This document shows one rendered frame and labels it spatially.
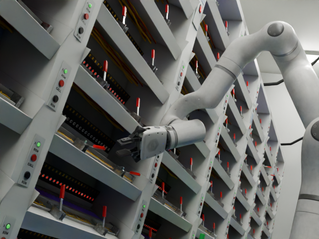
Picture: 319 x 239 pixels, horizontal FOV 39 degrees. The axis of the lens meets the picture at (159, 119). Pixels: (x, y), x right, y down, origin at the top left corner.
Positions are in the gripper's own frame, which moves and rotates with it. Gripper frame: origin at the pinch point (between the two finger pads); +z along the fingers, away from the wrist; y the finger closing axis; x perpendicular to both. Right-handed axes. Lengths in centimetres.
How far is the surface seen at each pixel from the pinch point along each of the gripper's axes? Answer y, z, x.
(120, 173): 10.4, -0.2, 1.0
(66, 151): -9.1, 24.3, -9.9
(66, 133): -11.1, 21.5, -3.5
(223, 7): -25, -112, 81
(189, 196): 62, -65, 36
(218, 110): 25, -94, 54
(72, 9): -44.9, 19.3, -1.2
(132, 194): 22.6, -7.2, 3.4
